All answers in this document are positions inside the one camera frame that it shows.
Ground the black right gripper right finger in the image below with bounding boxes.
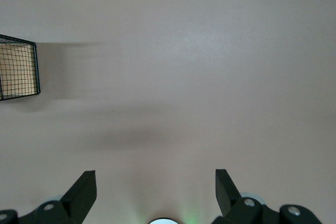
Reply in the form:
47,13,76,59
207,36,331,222
215,169,241,217

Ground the black wire mesh basket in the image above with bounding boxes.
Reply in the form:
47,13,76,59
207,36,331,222
0,34,41,102

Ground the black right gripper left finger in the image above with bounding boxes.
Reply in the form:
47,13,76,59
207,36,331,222
60,170,98,222

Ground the brown table mat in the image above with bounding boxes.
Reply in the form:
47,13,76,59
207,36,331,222
0,0,336,224

